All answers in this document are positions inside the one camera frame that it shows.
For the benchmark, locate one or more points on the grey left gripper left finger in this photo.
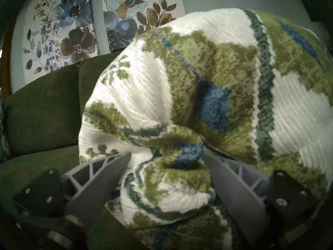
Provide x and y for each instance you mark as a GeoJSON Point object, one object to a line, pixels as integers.
{"type": "Point", "coordinates": [96, 184]}

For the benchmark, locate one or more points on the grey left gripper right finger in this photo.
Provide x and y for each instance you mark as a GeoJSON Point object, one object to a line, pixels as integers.
{"type": "Point", "coordinates": [239, 194]}

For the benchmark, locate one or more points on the dark green fabric sofa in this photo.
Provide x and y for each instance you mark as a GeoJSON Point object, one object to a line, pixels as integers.
{"type": "Point", "coordinates": [39, 116]}

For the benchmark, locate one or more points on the green blue patterned cushion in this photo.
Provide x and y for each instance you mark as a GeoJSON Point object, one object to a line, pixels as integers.
{"type": "Point", "coordinates": [208, 82]}

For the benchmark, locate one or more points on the brown wooden door frame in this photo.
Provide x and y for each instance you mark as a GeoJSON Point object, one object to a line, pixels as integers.
{"type": "Point", "coordinates": [5, 69]}

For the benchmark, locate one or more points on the brown leaf flower canvas painting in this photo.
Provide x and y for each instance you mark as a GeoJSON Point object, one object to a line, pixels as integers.
{"type": "Point", "coordinates": [135, 17]}

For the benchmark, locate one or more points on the blue flower canvas painting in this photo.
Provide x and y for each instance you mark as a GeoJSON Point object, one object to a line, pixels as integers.
{"type": "Point", "coordinates": [65, 30]}

